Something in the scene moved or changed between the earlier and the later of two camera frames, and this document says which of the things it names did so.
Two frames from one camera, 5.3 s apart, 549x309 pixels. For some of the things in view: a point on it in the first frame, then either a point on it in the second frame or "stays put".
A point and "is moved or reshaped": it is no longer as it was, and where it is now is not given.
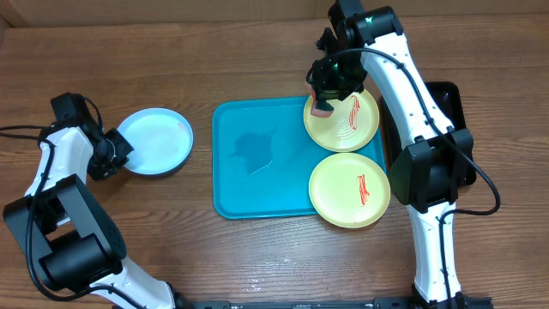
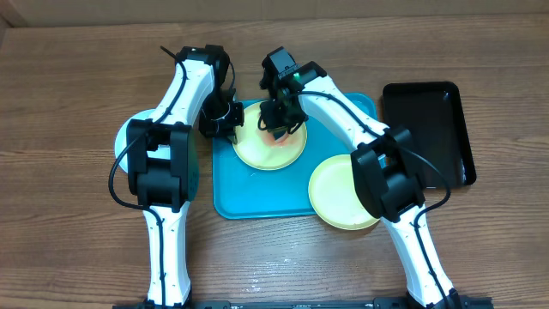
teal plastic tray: [263, 157] stays put
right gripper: [328, 92] to [281, 118]
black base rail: [328, 303] stays put
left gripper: [123, 148] to [211, 130]
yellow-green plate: [349, 190] stays put
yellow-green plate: [352, 125] to [260, 149]
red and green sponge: [314, 110] is moved or reshaped
